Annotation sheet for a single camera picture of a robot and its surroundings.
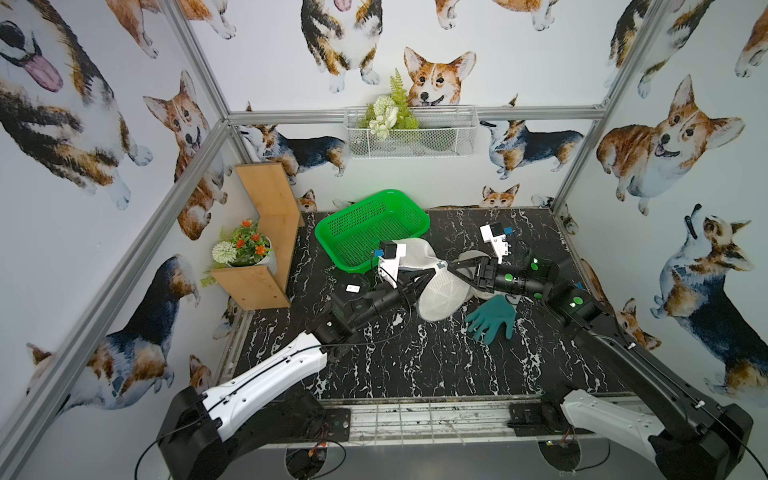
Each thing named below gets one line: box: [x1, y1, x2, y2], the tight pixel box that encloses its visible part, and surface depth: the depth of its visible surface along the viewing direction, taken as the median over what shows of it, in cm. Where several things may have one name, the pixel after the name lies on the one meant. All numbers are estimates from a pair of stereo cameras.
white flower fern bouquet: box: [358, 68, 419, 141], surface depth 82 cm
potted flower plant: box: [200, 219, 277, 288], surface depth 85 cm
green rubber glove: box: [465, 295, 516, 345], surface depth 92 cm
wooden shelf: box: [211, 162, 300, 311], surface depth 100 cm
